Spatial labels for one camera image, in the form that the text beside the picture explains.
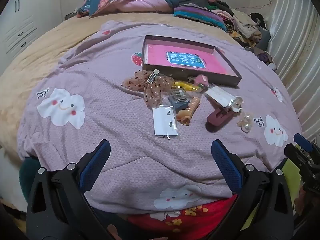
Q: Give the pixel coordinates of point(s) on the white card packet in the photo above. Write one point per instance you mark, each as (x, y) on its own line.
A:
(218, 96)

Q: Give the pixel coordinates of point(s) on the dark green cloth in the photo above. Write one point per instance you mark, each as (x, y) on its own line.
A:
(28, 177)

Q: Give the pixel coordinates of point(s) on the maroon banana hair clip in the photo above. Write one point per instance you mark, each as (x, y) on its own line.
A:
(220, 118)

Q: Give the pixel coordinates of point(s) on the grey hairpin card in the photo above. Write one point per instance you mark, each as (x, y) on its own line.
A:
(178, 100)

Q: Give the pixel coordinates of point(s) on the orange claw hair clip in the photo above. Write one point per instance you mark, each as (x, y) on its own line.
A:
(183, 116)

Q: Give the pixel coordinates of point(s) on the silver snap hair clip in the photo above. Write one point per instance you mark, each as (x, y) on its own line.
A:
(153, 76)

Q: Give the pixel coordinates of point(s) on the pink book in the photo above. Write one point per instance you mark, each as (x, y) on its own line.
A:
(160, 55)

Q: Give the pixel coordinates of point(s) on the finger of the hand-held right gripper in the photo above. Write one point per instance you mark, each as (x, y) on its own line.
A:
(303, 141)
(296, 155)

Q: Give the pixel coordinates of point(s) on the white wardrobe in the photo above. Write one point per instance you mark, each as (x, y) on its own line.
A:
(25, 17)

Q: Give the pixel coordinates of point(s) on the beige bedsheet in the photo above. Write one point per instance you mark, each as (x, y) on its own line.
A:
(50, 55)

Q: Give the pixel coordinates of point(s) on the silver white hair clip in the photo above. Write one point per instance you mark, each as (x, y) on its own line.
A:
(236, 103)

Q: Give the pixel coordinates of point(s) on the yellow-green cloth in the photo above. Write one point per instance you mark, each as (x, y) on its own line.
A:
(292, 172)

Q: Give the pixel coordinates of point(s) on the navy floral pink quilt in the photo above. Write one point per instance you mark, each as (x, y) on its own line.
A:
(105, 0)

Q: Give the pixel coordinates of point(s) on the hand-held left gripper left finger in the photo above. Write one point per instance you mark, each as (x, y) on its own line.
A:
(96, 160)

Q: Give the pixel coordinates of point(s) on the white striped curtain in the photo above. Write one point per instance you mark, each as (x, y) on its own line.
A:
(295, 42)

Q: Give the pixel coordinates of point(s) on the pearl hair clip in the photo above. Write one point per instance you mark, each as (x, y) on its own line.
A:
(246, 123)

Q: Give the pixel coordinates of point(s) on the purple printed blanket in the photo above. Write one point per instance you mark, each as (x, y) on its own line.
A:
(112, 130)

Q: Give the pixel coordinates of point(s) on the shallow brown cardboard box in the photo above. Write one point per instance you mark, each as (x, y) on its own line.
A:
(190, 74)

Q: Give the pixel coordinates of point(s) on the red floral garment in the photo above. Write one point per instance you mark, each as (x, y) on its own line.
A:
(200, 215)

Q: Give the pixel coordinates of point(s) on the white earring card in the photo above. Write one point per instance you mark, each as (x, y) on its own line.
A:
(162, 122)

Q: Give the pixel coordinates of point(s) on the dotted tulle bow hair clip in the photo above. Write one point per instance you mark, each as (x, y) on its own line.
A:
(150, 92)

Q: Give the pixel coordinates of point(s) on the yellow hair clip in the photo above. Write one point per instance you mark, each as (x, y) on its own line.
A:
(185, 85)

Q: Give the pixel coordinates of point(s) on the beige ribbed hair clip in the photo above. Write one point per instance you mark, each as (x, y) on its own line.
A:
(193, 105)

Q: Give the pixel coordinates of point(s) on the pink hair accessory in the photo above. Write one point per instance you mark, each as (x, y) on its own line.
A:
(201, 80)

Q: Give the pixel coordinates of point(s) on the striped blanket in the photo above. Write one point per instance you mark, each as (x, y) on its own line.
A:
(195, 13)

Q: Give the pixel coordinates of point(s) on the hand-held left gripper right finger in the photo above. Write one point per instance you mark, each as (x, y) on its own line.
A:
(226, 165)

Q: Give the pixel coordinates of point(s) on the pile of clothes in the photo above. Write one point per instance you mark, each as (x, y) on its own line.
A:
(245, 27)

